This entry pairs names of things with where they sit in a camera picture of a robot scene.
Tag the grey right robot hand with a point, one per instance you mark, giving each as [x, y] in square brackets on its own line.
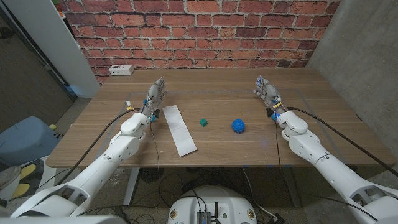
[270, 93]

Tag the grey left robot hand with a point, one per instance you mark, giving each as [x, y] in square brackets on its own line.
[154, 96]

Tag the white receipt paper strip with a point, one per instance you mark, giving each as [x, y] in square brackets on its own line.
[178, 130]

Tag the small green cube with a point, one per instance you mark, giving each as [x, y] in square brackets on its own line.
[203, 122]

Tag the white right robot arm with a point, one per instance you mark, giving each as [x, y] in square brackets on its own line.
[326, 168]

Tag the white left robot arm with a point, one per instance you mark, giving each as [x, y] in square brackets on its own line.
[102, 165]

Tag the blue spiky ball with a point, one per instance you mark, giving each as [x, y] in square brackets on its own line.
[238, 126]

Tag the yellow-green tennis ball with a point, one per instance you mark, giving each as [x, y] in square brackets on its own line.
[53, 127]

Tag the white power strip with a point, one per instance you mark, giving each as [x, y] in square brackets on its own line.
[121, 70]

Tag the black round disc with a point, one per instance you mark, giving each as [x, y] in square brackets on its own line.
[150, 175]

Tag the red brick printed backdrop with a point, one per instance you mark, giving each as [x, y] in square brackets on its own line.
[199, 31]

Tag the white table leg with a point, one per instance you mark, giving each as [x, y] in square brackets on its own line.
[131, 186]

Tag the grey table leg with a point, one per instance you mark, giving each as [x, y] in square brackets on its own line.
[293, 199]

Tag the white upright panel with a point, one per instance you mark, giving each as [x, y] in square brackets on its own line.
[53, 40]

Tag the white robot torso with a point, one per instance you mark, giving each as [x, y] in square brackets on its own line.
[230, 202]

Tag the black stub antenna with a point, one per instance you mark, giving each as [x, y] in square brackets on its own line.
[216, 211]

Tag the white floor board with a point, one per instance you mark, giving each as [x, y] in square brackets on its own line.
[49, 174]

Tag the small grey electronics box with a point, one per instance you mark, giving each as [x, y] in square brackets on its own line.
[204, 217]

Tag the blue-grey plastic bin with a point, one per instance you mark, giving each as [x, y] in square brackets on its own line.
[25, 140]

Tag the black mat with yellow footprints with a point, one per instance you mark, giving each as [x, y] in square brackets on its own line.
[27, 170]

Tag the grey sneaker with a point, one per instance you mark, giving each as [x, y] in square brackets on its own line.
[7, 177]

